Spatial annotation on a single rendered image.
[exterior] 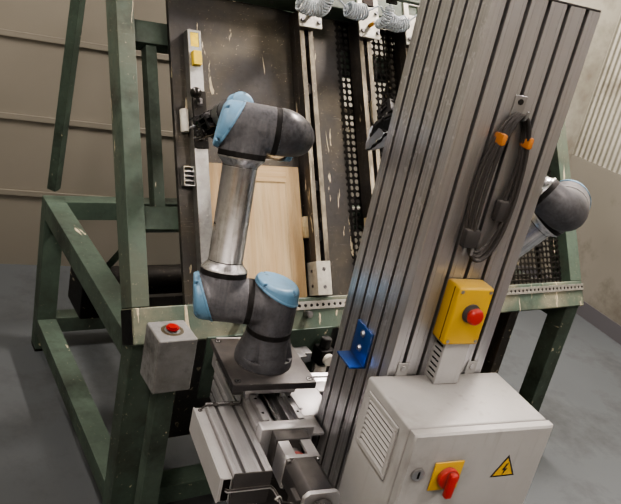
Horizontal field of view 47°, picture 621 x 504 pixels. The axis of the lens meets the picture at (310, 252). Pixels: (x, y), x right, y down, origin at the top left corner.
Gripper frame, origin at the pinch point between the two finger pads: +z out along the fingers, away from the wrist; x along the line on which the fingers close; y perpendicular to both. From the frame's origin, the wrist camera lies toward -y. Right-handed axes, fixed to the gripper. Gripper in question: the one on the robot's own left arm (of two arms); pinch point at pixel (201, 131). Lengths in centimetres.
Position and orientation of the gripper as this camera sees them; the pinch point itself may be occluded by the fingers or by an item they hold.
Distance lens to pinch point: 243.7
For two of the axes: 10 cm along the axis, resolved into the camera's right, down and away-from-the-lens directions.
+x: 3.6, 9.3, 1.1
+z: -5.3, 1.1, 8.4
